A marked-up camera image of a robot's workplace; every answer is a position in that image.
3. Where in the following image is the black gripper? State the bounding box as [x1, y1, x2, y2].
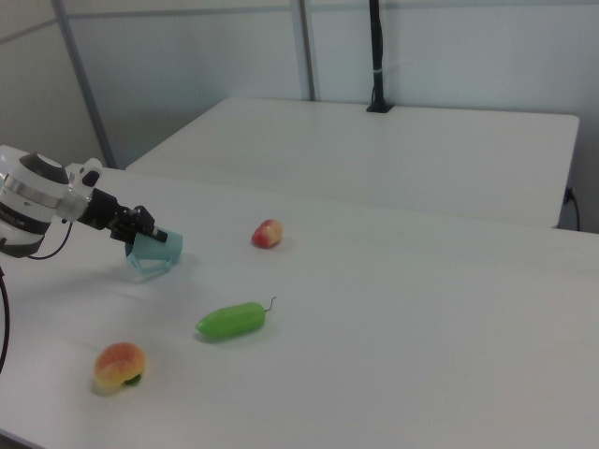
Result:
[77, 187, 168, 245]

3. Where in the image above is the teal hexagonal mug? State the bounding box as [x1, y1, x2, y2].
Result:
[124, 227, 184, 275]

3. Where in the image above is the green toy cucumber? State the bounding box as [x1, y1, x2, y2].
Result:
[195, 296, 277, 339]

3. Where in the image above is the orange toy peach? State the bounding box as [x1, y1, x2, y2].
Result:
[93, 342, 147, 389]

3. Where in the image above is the white side table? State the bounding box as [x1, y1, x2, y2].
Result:
[124, 96, 580, 230]

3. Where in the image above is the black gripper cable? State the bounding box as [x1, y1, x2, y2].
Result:
[27, 217, 74, 261]

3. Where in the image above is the thick black cable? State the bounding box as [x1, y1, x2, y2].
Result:
[0, 266, 11, 375]

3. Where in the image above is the grey partition post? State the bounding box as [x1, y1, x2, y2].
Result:
[288, 0, 322, 102]

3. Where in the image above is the black camera pole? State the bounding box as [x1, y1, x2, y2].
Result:
[365, 0, 394, 114]

